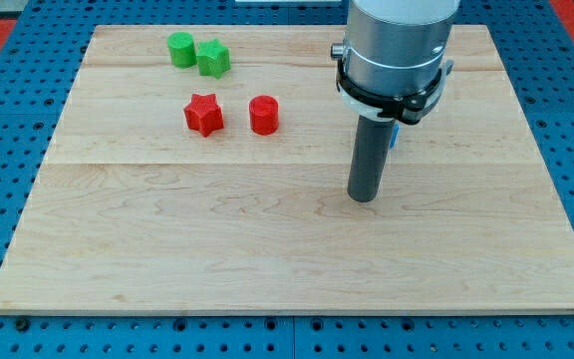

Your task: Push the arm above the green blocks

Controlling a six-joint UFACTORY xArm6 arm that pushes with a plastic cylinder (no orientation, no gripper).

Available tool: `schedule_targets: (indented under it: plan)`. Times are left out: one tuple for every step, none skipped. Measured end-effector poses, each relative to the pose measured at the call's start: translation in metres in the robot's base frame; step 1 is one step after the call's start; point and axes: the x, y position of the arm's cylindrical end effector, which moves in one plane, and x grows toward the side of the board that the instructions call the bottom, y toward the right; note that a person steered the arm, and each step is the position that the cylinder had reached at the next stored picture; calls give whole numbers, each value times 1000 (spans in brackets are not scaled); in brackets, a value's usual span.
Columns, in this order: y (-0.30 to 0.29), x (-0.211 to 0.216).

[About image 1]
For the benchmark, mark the green star block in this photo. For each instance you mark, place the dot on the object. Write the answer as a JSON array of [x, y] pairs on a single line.
[[212, 59]]

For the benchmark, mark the red cylinder block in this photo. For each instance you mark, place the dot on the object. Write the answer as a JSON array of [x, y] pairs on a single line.
[[264, 115]]

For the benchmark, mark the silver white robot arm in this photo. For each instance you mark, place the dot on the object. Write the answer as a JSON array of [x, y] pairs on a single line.
[[389, 64]]

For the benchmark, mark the red star block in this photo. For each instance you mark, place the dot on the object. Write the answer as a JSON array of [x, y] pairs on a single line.
[[203, 114]]

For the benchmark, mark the green cylinder block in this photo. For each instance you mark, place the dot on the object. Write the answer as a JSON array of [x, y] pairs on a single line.
[[181, 49]]

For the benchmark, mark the light wooden board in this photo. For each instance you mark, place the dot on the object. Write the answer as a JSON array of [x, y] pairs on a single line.
[[132, 213]]

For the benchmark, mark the blue block behind rod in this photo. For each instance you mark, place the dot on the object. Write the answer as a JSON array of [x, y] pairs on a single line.
[[394, 136]]

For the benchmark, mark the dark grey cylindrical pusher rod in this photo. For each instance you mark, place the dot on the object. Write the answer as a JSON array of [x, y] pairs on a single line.
[[371, 147]]

